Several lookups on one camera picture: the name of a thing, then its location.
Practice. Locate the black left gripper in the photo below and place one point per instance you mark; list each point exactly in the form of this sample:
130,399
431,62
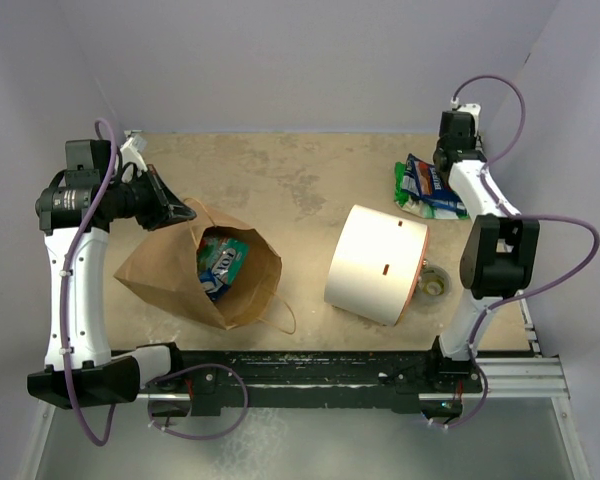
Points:
167,208

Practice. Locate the blue white snack packet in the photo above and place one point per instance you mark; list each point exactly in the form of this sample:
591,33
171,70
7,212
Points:
213,287

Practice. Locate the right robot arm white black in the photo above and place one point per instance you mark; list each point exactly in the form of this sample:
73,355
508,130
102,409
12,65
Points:
499,255

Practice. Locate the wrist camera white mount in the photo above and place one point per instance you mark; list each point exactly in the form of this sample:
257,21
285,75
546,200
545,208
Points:
474,109
132,149

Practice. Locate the dark blue kettle chips bag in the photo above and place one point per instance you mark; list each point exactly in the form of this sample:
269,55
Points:
422,182

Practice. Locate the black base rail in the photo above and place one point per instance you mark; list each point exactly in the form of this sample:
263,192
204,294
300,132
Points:
400,381

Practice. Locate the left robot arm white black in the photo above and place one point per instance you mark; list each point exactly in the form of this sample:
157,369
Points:
99,185

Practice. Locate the green yellow snack bag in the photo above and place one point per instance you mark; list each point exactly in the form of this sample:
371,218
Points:
412,204

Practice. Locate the brown paper bag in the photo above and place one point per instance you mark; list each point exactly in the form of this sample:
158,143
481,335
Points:
162,271

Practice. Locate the white cylindrical toy drum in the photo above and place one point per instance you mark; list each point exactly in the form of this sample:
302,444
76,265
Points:
376,265

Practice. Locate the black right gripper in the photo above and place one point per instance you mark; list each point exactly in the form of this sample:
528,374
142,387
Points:
471,134

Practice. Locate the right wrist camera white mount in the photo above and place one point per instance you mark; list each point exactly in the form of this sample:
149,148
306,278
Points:
474,109

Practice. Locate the green foxs candy packet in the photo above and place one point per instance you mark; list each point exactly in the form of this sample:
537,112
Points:
219,259

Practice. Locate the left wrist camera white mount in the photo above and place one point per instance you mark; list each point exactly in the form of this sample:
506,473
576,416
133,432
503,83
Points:
132,149

